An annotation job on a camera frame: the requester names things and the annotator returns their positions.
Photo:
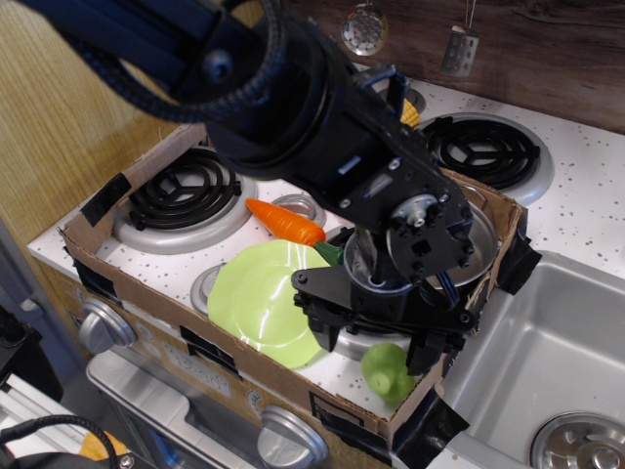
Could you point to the hanging metal grater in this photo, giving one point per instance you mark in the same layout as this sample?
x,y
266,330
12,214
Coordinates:
x,y
462,46

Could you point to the light green toy broccoli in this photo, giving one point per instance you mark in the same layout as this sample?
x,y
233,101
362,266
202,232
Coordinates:
x,y
384,369

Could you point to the small back silver disc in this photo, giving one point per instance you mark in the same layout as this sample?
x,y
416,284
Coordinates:
x,y
412,95

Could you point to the back right stove burner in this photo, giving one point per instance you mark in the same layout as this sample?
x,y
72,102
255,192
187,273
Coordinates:
x,y
493,150

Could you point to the orange object bottom left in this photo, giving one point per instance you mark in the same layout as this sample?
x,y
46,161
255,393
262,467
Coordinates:
x,y
93,448

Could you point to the yellow toy corn cob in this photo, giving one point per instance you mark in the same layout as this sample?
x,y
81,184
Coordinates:
x,y
410,116

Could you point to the light green plastic plate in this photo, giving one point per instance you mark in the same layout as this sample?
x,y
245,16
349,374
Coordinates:
x,y
253,299

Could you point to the front right stove burner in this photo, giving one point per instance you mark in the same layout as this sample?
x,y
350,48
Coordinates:
x,y
355,339

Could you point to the stainless steel pan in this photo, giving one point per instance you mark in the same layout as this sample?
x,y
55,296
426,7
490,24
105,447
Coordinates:
x,y
483,237

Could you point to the right silver stove knob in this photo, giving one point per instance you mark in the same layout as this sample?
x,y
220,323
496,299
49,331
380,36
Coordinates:
x,y
287,441

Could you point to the brown cardboard fence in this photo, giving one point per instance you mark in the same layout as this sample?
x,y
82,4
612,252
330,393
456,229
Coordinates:
x,y
151,292

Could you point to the front left stove burner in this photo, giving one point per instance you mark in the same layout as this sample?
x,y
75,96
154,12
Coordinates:
x,y
192,204

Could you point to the hanging metal strainer ladle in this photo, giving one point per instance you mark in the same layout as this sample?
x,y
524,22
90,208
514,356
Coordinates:
x,y
365,29

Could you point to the orange toy carrot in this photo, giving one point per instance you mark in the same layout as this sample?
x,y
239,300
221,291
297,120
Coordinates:
x,y
285,224

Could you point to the small front silver disc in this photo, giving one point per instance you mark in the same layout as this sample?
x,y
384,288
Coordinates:
x,y
202,287

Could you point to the stainless steel sink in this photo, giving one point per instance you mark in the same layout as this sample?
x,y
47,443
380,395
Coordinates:
x,y
556,346

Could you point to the metal sink drain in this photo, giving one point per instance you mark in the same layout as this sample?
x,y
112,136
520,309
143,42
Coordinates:
x,y
578,440

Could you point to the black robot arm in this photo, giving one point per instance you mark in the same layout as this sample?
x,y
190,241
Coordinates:
x,y
280,100

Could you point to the stove burner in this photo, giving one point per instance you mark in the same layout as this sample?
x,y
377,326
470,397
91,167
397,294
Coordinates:
x,y
192,204
355,339
493,150

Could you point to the silver oven door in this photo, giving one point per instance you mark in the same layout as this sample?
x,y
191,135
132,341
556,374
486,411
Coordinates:
x,y
177,426

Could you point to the left silver stove knob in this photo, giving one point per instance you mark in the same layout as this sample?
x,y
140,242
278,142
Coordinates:
x,y
103,328

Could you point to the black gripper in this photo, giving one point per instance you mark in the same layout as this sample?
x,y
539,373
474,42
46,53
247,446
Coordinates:
x,y
333,297

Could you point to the small silver disc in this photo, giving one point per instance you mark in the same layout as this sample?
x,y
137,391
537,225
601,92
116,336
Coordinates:
x,y
303,205
412,95
202,287

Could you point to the small centre silver disc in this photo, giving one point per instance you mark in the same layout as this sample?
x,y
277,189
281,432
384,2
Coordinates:
x,y
303,205

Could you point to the silver stove knob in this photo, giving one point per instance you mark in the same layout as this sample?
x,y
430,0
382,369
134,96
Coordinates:
x,y
103,328
287,441

